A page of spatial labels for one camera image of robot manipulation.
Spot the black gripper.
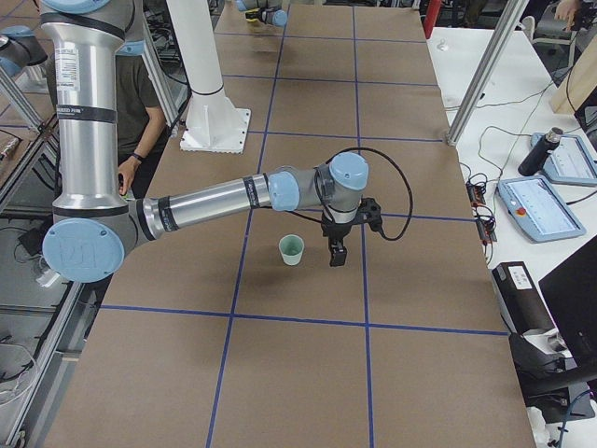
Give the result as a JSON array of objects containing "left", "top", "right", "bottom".
[{"left": 321, "top": 198, "right": 382, "bottom": 267}]

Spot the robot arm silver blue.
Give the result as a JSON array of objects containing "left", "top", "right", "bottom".
[
  {"left": 233, "top": 0, "right": 287, "bottom": 27},
  {"left": 41, "top": 1, "right": 382, "bottom": 283}
]

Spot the small circuit board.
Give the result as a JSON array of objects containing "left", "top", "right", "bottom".
[{"left": 465, "top": 182, "right": 486, "bottom": 207}]

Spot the black cardboard box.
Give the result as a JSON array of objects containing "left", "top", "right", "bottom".
[{"left": 492, "top": 261, "right": 555, "bottom": 336}]

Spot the near teach pendant tablet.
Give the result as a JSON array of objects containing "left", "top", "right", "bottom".
[{"left": 497, "top": 175, "right": 586, "bottom": 243}]

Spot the teach pendant tablet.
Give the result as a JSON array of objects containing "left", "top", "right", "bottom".
[
  {"left": 540, "top": 133, "right": 596, "bottom": 187},
  {"left": 497, "top": 175, "right": 586, "bottom": 243}
]

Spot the seated person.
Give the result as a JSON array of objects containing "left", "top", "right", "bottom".
[{"left": 46, "top": 46, "right": 169, "bottom": 200}]

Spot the black monitor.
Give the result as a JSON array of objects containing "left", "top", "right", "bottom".
[{"left": 539, "top": 246, "right": 596, "bottom": 365}]

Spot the black water bottle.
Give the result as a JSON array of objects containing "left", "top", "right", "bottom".
[{"left": 518, "top": 127, "right": 563, "bottom": 176}]

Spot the far teach pendant tablet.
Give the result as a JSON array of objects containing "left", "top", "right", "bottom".
[{"left": 540, "top": 133, "right": 596, "bottom": 187}]

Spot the white power strip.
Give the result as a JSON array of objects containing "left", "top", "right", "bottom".
[{"left": 35, "top": 259, "right": 61, "bottom": 288}]

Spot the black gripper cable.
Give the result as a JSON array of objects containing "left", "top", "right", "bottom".
[{"left": 316, "top": 147, "right": 414, "bottom": 242}]

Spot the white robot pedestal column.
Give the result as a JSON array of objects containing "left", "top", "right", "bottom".
[{"left": 167, "top": 0, "right": 251, "bottom": 153}]

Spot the aluminium frame post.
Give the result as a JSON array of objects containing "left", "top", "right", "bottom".
[{"left": 446, "top": 0, "right": 528, "bottom": 147}]

